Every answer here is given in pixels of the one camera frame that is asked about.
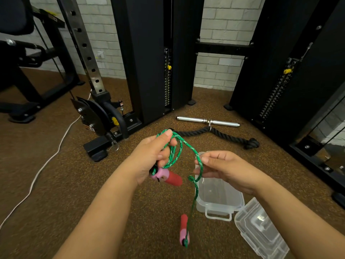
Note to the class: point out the person's left hand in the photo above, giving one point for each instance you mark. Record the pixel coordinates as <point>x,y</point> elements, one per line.
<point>144,159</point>

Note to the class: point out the black machine base foot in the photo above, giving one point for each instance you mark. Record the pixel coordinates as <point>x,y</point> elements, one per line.
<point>97,148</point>

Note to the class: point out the black machine base frame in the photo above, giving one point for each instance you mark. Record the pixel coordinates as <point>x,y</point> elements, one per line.
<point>320,161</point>

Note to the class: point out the person's right thumb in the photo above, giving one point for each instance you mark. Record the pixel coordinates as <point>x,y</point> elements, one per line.
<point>213,159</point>

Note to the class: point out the person's right forearm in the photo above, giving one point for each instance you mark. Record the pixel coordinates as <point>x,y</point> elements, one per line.
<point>299,223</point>

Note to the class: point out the clear plastic box lid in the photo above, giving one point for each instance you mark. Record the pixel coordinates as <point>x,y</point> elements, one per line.
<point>260,229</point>

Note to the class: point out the black weight stack tower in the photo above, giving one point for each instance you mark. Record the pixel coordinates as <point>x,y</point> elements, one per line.
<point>272,59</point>
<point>145,56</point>

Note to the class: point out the black pulley carriage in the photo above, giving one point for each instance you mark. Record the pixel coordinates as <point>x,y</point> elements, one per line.
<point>93,115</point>

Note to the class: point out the person's right hand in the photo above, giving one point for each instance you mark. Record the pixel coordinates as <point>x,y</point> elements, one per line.
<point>231,168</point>

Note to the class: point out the white wall outlet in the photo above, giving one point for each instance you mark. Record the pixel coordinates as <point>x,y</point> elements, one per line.
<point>100,54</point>

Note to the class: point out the person's left forearm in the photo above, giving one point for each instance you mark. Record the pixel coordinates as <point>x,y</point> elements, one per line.
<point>99,218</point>

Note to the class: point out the clear plastic storage box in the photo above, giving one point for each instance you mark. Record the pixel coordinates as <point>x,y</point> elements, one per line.
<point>219,196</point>

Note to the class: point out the black machine crossbar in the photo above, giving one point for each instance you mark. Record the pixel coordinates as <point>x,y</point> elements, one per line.
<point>223,48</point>

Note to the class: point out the black gym bench machine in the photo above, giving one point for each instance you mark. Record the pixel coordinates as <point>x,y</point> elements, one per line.
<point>24,64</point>

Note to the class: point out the person's left thumb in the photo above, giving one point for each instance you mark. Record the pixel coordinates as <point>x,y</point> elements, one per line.
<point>164,136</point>

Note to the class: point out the perforated steel upright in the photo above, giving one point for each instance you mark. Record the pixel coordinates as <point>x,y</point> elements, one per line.
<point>83,43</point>

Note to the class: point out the silver carabiner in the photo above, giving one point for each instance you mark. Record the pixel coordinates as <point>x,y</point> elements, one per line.
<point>113,145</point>

